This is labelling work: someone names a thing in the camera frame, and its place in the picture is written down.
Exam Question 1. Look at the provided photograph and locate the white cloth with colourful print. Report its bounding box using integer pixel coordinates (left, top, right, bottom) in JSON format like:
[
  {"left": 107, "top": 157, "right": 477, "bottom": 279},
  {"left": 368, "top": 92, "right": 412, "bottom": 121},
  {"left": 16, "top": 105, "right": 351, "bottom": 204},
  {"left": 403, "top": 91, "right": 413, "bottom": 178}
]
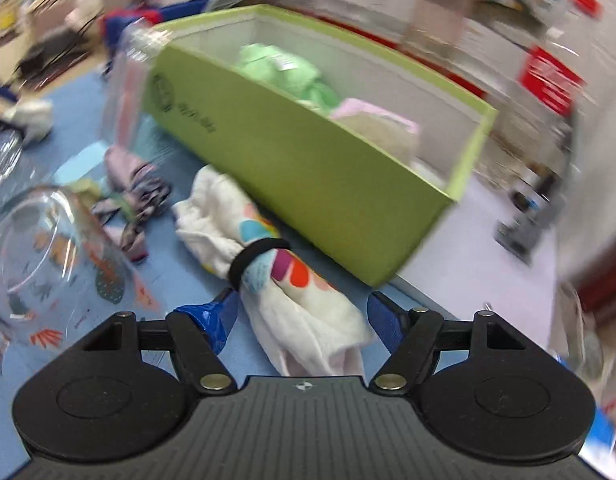
[{"left": 172, "top": 166, "right": 374, "bottom": 376}]

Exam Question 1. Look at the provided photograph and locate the clear zip bag pack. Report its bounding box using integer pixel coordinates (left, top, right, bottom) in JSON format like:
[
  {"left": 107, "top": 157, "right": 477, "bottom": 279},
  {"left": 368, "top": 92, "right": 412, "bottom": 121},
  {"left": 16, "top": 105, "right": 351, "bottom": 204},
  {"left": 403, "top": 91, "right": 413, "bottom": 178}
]
[{"left": 100, "top": 18, "right": 164, "bottom": 150}]

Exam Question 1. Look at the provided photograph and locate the green fluffy towel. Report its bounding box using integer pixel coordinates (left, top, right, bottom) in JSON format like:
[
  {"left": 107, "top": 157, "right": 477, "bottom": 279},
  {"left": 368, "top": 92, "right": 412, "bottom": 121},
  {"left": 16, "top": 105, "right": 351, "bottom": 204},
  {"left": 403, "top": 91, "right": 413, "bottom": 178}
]
[{"left": 236, "top": 44, "right": 342, "bottom": 115}]

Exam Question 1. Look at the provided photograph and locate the white knotted towel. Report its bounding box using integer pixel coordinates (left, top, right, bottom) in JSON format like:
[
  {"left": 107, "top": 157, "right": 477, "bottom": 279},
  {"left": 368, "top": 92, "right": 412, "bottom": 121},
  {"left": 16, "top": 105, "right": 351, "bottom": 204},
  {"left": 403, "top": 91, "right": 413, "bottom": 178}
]
[{"left": 1, "top": 100, "right": 53, "bottom": 146}]

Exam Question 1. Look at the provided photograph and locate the pink tissue pack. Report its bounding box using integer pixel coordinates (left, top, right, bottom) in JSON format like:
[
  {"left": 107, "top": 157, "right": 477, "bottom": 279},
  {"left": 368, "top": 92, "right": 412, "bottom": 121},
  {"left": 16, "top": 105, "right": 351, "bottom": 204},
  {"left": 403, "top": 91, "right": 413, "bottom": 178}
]
[{"left": 330, "top": 99, "right": 420, "bottom": 166}]

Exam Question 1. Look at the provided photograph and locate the white base board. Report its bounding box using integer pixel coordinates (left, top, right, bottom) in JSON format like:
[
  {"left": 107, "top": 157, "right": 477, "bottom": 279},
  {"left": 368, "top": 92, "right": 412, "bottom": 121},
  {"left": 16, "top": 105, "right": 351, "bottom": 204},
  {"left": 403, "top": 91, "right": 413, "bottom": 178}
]
[{"left": 390, "top": 177, "right": 558, "bottom": 348}]

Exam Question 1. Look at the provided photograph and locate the cartoon printed glass mug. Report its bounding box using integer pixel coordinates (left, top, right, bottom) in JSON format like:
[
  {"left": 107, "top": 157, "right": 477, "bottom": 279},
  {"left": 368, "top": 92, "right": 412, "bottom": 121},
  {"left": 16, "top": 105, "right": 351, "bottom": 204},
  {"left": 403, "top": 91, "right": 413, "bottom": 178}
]
[{"left": 0, "top": 185, "right": 166, "bottom": 375}]

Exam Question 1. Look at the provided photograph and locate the green cardboard box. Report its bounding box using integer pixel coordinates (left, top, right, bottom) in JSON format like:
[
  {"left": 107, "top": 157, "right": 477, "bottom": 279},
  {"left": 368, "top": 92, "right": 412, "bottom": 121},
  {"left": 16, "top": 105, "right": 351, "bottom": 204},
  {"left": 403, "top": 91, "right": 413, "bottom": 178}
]
[{"left": 144, "top": 4, "right": 497, "bottom": 286}]

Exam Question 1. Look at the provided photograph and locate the textured clear glass mug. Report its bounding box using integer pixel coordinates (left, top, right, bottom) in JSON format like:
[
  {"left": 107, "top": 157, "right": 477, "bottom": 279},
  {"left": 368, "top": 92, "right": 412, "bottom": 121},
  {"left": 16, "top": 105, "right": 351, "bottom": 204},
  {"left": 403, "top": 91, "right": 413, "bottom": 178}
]
[{"left": 0, "top": 130, "right": 23, "bottom": 185}]

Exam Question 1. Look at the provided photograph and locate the Coca-Cola plastic bottle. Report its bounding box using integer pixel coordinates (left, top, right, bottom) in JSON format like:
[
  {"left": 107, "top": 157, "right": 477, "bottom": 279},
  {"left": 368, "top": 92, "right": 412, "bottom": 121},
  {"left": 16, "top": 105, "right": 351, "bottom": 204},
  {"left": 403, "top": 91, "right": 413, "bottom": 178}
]
[{"left": 494, "top": 0, "right": 602, "bottom": 162}]

